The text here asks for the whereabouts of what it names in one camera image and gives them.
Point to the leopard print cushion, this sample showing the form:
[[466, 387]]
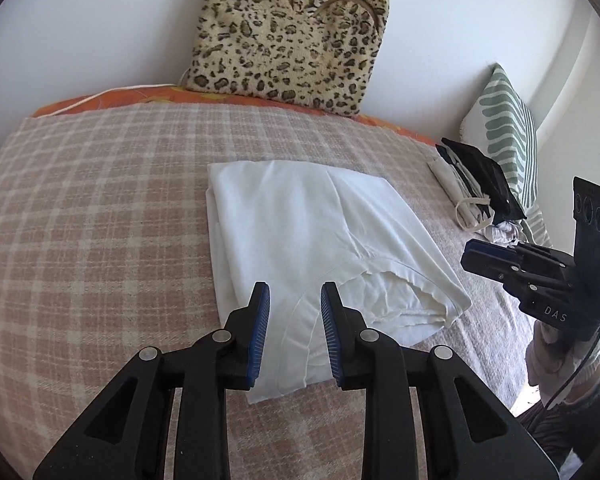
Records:
[[290, 35]]

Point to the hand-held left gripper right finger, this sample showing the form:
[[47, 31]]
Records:
[[330, 330]]

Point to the black garment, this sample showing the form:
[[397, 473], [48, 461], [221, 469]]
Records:
[[490, 175]]

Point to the cream cloth bag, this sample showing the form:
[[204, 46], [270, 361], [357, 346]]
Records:
[[455, 185]]

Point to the person's striped clothing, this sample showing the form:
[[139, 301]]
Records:
[[570, 435]]

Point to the person's right hand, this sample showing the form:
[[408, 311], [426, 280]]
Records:
[[555, 360]]

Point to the pink plaid blanket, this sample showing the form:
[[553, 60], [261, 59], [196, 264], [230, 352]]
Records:
[[105, 210]]

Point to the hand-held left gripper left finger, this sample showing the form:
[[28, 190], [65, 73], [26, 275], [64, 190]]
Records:
[[260, 330]]

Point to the orange floral bedsheet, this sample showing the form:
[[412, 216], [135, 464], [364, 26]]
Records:
[[130, 97]]

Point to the white t-shirt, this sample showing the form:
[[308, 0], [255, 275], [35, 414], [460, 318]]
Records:
[[290, 220]]

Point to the floral print garment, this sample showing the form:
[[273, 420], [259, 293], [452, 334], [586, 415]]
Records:
[[505, 232]]

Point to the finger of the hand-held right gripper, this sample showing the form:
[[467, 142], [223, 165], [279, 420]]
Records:
[[495, 250], [530, 287]]

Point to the green white patterned pillow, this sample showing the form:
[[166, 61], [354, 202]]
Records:
[[510, 135]]

